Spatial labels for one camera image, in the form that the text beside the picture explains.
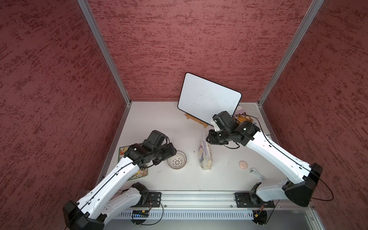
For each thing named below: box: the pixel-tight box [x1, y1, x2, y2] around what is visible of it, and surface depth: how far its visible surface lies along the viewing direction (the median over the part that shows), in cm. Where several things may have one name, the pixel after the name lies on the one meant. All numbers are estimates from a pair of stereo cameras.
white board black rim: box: [177, 72, 242, 127], surface depth 96 cm
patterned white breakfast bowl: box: [167, 150, 187, 170], surface depth 87 cm
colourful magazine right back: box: [232, 103, 263, 127], surface depth 112 cm
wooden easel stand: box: [184, 113, 209, 129], surface depth 107 cm
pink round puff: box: [238, 160, 248, 170], surface depth 87 cm
